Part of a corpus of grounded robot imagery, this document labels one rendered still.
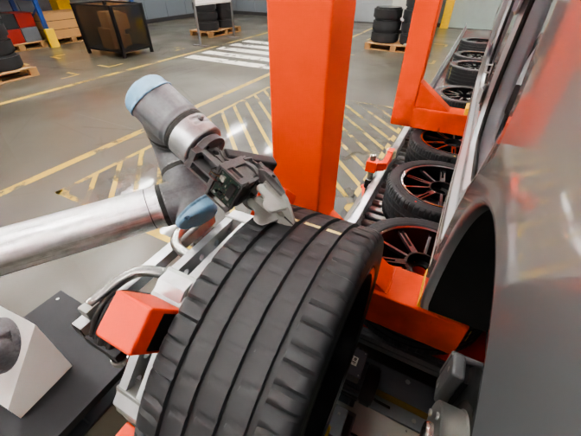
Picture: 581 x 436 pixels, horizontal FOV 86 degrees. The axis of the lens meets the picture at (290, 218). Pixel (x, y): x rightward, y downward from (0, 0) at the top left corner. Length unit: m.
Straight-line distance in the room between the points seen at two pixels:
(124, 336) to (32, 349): 0.96
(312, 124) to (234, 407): 0.65
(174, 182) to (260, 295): 0.31
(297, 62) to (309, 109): 0.11
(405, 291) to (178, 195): 0.81
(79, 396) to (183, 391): 1.06
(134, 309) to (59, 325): 1.28
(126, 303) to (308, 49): 0.63
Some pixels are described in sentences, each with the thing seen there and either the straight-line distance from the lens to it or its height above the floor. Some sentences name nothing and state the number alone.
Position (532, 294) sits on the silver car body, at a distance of 0.26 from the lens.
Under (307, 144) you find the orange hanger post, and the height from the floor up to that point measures 1.17.
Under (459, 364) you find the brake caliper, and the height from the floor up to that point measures 0.91.
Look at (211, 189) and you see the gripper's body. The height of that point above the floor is 1.24.
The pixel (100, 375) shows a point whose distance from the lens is 1.55.
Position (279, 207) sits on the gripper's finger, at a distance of 0.54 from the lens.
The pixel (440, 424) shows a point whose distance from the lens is 0.70.
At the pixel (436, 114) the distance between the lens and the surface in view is 2.80.
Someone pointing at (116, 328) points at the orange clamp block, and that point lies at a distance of 0.53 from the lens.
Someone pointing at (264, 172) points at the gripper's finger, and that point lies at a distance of 0.55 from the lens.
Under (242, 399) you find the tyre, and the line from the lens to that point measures 0.46.
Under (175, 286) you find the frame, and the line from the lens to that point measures 0.58.
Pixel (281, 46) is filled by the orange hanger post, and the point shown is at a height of 1.40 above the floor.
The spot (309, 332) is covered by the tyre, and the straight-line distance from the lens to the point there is 0.44.
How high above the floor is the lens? 1.54
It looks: 39 degrees down
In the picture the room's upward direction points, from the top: straight up
